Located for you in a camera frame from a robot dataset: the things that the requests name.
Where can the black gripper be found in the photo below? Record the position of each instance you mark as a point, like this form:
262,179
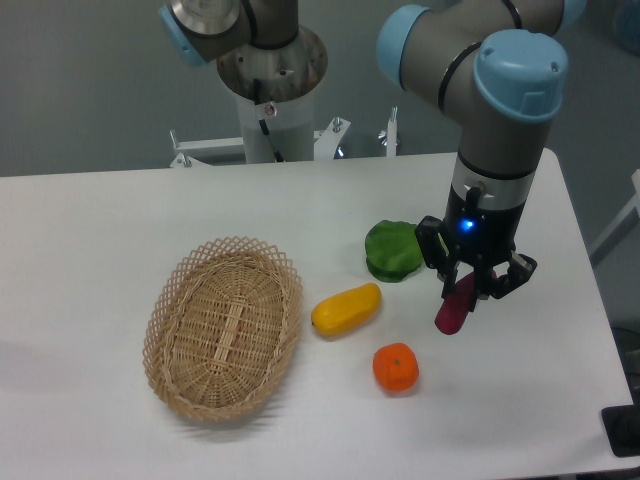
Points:
480,238

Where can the purple sweet potato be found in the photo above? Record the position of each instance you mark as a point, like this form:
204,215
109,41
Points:
456,306

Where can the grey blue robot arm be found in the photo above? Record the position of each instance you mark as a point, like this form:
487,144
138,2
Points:
494,67

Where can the woven wicker basket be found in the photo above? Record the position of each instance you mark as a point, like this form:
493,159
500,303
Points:
224,329

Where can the green leafy vegetable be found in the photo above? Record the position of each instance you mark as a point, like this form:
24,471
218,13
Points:
392,251

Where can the orange tangerine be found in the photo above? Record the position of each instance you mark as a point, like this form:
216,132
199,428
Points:
395,367

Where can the yellow mango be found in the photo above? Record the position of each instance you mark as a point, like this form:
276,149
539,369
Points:
347,310

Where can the white furniture leg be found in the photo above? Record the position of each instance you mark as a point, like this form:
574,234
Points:
618,228

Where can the black device at edge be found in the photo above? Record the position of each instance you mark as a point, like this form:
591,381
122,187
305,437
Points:
622,429

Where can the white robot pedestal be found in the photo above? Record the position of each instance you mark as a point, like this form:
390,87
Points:
275,85

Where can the white metal base frame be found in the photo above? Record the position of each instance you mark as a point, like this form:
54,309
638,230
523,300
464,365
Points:
263,145

